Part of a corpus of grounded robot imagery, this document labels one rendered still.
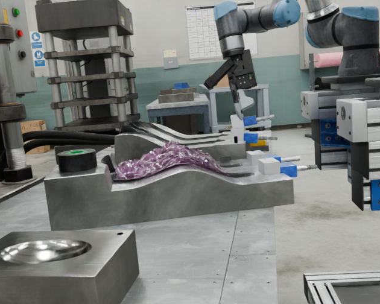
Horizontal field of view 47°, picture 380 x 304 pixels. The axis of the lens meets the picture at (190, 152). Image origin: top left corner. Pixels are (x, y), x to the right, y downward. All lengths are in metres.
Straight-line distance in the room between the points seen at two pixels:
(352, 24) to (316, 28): 0.14
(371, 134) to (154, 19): 6.85
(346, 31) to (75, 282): 1.28
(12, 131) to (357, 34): 1.17
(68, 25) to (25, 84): 3.43
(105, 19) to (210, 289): 4.67
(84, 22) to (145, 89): 2.80
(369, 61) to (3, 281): 1.30
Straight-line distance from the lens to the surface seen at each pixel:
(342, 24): 1.60
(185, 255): 0.71
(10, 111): 1.49
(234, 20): 1.38
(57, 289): 0.54
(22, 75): 1.83
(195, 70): 7.65
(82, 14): 5.20
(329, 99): 1.53
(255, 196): 0.91
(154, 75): 7.68
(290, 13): 1.33
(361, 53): 1.57
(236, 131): 1.24
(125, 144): 1.26
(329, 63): 6.77
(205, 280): 0.63
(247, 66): 1.36
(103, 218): 0.89
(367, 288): 1.91
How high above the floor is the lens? 1.08
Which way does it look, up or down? 10 degrees down
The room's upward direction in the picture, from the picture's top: 5 degrees counter-clockwise
